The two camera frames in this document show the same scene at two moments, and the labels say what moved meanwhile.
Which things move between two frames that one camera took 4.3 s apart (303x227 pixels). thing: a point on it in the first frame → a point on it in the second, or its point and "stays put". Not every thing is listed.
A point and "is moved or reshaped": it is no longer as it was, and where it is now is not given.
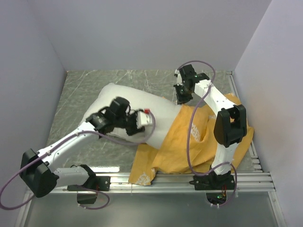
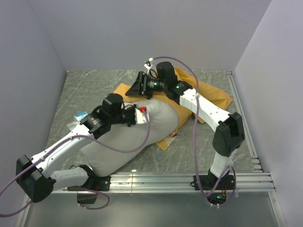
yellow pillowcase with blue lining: [189, 146] is moved or reshaped
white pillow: [163, 108] is moved or reshaped
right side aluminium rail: [256, 165] stays put
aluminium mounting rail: [259, 183] stays put
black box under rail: [86, 196] stays put
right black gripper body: [182, 95] → [156, 84]
